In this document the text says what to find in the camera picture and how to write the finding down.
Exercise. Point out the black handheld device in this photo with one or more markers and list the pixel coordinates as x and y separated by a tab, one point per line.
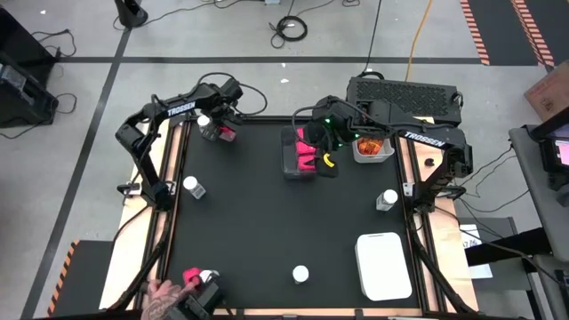
204	298

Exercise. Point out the grey translucent plastic bin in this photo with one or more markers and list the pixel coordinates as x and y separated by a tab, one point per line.
286	169

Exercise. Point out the monitor with pink screen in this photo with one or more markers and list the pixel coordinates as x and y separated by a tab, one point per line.
562	151

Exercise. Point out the grey desk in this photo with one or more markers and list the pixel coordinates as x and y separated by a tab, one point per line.
533	186

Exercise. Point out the white paper sheet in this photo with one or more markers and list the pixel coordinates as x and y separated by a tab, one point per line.
471	235

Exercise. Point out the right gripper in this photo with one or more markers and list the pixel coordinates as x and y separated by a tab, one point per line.
329	131

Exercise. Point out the wooden side board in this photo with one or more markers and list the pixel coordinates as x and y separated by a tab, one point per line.
117	249
449	240

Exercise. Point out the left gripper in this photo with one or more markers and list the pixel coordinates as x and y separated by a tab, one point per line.
222	111

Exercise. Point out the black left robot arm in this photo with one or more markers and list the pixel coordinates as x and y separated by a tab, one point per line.
180	109

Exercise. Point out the black mat orange stripes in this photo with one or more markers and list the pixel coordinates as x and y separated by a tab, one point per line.
502	31
84	280
558	26

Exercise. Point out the black floor stand base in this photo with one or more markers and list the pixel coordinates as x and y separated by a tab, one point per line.
131	13

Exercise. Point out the black clamp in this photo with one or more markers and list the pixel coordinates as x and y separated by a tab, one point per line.
131	189

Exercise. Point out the black diagonal support strut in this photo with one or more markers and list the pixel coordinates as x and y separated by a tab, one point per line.
438	271
142	266

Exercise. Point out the grey metal bracket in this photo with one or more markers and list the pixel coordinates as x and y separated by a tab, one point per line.
407	189

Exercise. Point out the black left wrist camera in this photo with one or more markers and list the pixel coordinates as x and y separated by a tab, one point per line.
232	89

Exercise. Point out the black equipment cart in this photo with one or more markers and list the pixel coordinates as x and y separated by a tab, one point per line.
18	106

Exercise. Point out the person's hand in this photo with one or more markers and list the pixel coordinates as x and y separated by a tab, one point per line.
164	298

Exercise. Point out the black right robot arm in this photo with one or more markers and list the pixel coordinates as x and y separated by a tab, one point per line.
427	138

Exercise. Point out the cardboard box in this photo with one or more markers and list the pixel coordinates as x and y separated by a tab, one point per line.
551	93

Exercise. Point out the black perforated computer case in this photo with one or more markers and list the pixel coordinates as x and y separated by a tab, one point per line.
400	95

